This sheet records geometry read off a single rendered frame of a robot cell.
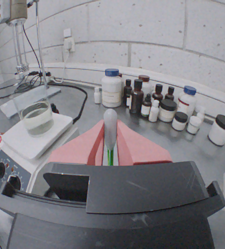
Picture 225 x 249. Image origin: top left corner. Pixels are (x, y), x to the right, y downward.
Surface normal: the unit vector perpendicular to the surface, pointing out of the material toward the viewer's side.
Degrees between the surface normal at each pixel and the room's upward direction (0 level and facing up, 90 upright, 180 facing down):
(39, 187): 90
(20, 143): 0
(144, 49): 90
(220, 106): 90
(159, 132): 0
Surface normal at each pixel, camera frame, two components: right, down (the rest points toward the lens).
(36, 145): 0.00, -0.80
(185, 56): -0.54, 0.50
